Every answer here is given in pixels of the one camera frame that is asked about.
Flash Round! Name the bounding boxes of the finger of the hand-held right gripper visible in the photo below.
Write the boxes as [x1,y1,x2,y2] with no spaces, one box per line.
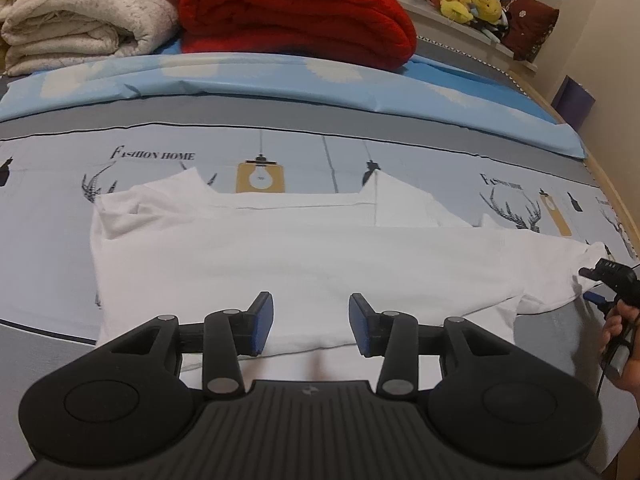
[578,258,621,282]
[583,290,617,309]

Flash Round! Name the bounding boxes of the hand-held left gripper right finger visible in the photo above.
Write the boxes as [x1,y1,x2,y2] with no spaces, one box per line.
[348,292,506,400]

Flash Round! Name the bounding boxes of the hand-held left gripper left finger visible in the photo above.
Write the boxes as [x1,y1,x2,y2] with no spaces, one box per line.
[107,291,276,400]

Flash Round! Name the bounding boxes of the white t-shirt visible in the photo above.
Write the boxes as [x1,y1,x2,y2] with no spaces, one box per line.
[89,167,608,386]

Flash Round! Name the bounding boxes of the person's right hand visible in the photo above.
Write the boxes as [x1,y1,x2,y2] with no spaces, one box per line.
[600,299,640,392]

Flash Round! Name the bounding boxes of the purple box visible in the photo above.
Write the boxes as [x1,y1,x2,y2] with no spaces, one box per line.
[555,75,596,132]

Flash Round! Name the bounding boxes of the grey printed bed sheet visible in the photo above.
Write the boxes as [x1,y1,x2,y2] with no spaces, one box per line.
[0,52,640,480]

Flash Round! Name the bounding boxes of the light blue cloud-print quilt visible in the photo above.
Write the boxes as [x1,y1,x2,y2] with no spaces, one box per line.
[0,40,588,161]

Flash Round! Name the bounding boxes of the dark red cushion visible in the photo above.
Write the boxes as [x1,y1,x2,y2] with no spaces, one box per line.
[501,0,560,62]

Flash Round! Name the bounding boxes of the yellow plush toy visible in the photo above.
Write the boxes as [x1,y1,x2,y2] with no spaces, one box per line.
[439,0,475,25]
[470,0,503,23]

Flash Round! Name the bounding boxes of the red folded blanket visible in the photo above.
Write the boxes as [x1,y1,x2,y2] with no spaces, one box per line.
[178,0,417,68]

